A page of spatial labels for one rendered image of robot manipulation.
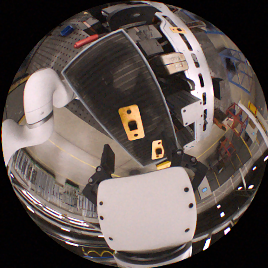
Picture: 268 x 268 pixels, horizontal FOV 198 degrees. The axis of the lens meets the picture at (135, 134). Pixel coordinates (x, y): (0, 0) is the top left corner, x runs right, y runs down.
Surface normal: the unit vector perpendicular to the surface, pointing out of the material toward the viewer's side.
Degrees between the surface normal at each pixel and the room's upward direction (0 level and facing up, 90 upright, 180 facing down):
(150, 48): 3
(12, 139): 81
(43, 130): 62
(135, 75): 0
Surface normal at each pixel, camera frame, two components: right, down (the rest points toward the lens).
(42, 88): 0.93, 0.36
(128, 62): 0.10, 0.63
